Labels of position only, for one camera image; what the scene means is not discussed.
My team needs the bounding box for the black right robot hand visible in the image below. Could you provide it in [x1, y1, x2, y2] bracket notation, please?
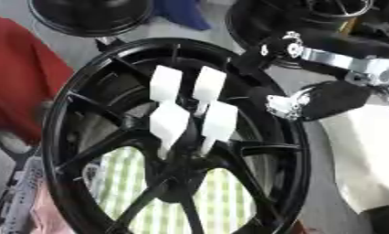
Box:
[231, 30, 389, 122]

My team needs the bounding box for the red fabric object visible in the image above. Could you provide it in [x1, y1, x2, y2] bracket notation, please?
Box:
[0, 12, 77, 146]

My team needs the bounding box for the white fabric sheet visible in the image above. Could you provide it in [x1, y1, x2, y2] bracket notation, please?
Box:
[317, 102, 389, 215]

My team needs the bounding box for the pink fabric object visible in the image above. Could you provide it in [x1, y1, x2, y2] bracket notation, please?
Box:
[26, 178, 94, 234]

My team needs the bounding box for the white pin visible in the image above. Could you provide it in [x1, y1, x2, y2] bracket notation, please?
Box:
[191, 65, 228, 117]
[148, 101, 192, 160]
[148, 65, 184, 104]
[197, 101, 239, 157]

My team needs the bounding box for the blue fabric object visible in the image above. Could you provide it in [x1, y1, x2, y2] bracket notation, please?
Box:
[152, 0, 214, 32]

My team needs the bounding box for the black spoked wheel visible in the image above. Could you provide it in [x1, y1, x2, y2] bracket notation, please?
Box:
[41, 37, 313, 234]

